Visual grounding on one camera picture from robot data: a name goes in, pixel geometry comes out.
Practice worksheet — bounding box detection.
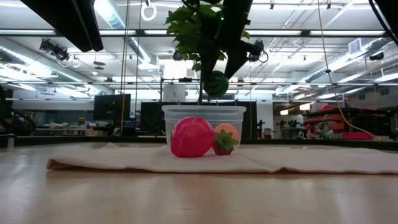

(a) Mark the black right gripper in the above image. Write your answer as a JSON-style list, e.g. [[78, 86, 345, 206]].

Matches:
[[201, 0, 254, 83]]

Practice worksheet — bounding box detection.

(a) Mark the green toy watermelon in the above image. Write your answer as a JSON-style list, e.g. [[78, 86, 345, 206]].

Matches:
[[203, 70, 230, 97]]

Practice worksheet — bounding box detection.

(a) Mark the orange toy fruit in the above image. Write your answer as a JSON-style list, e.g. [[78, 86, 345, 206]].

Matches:
[[213, 123, 239, 141]]

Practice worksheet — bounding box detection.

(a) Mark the red toy strawberry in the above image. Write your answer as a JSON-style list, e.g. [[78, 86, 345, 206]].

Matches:
[[211, 129, 240, 156]]

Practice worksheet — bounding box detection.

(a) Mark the pink round toy vegetable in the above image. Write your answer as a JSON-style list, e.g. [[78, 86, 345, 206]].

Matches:
[[170, 116, 216, 158]]

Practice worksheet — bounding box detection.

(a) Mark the clear plastic tupperware container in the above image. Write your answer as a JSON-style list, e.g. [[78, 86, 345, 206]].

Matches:
[[161, 105, 247, 147]]

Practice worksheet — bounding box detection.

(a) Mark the green leafy potted tree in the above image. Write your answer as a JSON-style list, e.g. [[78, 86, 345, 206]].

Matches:
[[164, 0, 251, 105]]

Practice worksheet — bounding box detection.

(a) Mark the white cylinder device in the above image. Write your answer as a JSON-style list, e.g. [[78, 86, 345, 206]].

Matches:
[[162, 84, 187, 103]]

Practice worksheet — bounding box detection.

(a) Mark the black monitor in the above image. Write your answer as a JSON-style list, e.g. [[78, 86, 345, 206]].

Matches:
[[93, 93, 132, 121]]

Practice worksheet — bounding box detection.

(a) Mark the storage rack with bins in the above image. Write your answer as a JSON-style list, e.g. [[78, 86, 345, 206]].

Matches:
[[302, 105, 398, 141]]

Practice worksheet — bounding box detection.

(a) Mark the beige cloth mat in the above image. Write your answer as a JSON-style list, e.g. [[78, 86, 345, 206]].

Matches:
[[46, 142, 398, 175]]

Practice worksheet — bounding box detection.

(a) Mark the red plastic bin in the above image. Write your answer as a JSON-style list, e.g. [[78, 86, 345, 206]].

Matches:
[[341, 131, 374, 141]]

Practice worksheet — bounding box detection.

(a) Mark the black ceiling projector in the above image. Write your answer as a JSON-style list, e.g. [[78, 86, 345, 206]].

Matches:
[[39, 39, 71, 62]]

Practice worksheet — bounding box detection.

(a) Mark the cluttered workbench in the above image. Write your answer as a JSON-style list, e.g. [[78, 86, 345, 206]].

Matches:
[[30, 116, 94, 137]]

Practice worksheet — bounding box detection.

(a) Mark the black overhead camera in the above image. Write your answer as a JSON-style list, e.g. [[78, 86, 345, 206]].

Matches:
[[248, 39, 269, 63]]

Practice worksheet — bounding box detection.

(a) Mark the black gantry frame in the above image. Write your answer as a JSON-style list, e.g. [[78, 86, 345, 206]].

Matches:
[[160, 77, 211, 103]]

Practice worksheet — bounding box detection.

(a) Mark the white hanging ring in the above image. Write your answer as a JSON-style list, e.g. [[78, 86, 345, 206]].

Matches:
[[141, 0, 158, 22]]

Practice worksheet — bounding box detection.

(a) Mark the thin yellow hanging cord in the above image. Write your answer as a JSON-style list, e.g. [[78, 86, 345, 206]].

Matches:
[[120, 0, 131, 134]]

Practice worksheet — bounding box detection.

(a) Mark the silver ventilation duct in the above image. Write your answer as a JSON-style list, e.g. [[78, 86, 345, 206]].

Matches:
[[93, 0, 162, 71]]

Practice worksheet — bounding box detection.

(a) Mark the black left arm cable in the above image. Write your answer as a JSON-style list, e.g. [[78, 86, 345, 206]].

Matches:
[[0, 85, 37, 138]]

